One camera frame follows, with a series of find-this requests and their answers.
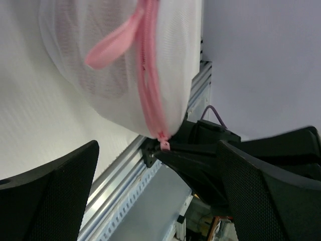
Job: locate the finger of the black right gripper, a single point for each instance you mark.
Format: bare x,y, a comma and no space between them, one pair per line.
198,166

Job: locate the white mesh laundry bag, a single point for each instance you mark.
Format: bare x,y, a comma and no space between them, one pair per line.
134,61

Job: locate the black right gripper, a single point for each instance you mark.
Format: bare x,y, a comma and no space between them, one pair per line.
297,151

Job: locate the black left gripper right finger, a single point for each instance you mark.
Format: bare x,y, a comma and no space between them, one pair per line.
267,202

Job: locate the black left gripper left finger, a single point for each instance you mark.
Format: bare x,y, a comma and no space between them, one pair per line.
48,202

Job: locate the aluminium front rail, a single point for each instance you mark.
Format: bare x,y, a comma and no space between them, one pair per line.
153,215

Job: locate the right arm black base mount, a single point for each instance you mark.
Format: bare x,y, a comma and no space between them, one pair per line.
149,148

